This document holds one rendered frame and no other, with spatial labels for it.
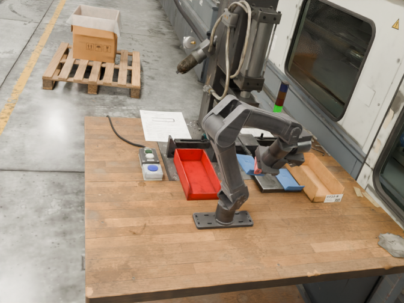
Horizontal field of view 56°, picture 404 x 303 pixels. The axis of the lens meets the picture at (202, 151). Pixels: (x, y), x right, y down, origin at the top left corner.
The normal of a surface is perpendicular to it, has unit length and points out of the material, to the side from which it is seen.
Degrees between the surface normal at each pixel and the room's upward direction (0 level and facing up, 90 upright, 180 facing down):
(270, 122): 87
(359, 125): 90
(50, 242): 0
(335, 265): 0
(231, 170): 91
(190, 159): 90
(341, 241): 0
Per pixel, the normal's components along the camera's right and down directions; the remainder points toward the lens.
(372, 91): -0.97, -0.04
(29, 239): 0.17, -0.85
